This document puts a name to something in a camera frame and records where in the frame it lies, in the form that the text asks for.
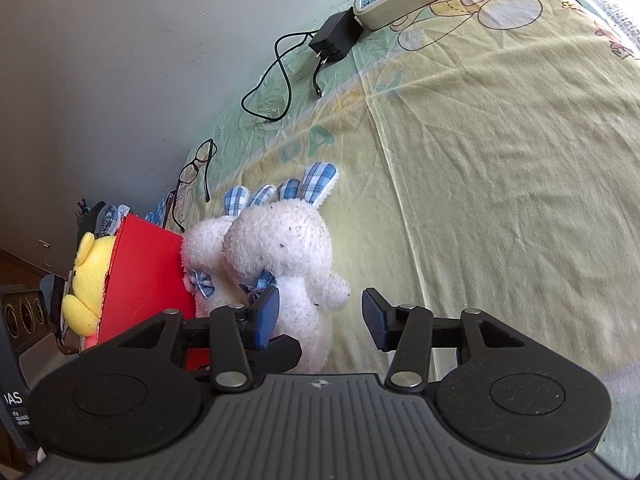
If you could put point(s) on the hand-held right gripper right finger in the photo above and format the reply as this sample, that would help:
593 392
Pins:
375 317

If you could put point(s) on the black frame glasses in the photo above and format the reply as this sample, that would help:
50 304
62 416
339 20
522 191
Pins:
190 172

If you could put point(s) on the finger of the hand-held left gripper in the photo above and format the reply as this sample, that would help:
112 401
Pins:
285 352

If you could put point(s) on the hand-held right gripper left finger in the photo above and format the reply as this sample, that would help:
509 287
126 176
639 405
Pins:
265 317

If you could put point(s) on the pale cartoon print bed sheet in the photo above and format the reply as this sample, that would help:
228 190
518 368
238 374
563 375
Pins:
500 160

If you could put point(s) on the black charger adapter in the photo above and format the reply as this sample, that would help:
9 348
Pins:
335 35

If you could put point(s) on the yellow tiger plush toy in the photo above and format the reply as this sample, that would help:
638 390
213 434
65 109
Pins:
92 265

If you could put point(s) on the blue floral cloth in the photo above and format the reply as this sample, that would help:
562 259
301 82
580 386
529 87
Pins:
157 215

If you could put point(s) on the pile of folded clothes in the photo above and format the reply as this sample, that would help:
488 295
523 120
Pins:
112 215

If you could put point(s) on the red cardboard box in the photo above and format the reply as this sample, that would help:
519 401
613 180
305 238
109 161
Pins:
145 270

